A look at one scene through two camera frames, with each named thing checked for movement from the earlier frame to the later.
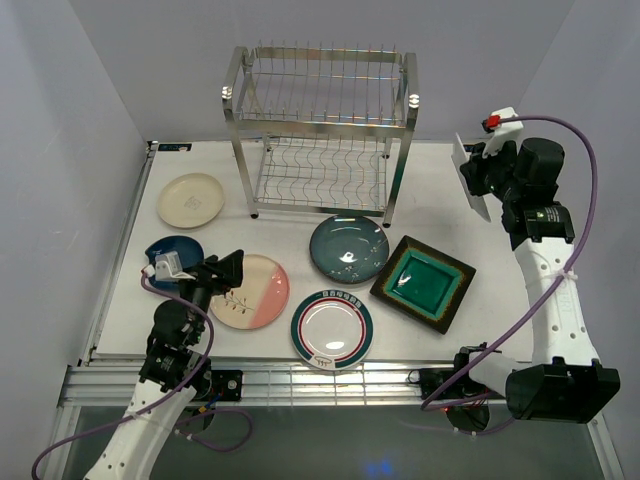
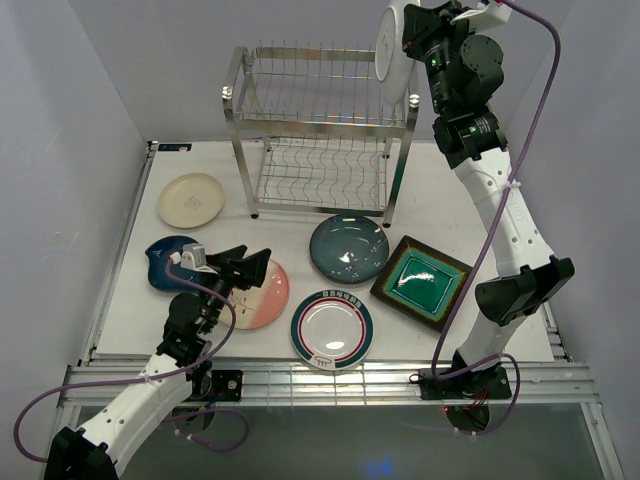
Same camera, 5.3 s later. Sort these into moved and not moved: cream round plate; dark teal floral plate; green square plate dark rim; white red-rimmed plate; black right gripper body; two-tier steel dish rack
Moved: black right gripper body; white red-rimmed plate
Not moved: cream round plate; dark teal floral plate; green square plate dark rim; two-tier steel dish rack
